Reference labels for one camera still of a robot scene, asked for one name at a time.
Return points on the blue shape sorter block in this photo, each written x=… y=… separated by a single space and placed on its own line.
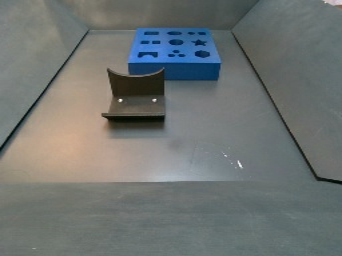
x=183 y=51

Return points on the black curved holder stand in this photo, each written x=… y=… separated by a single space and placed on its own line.
x=138 y=96

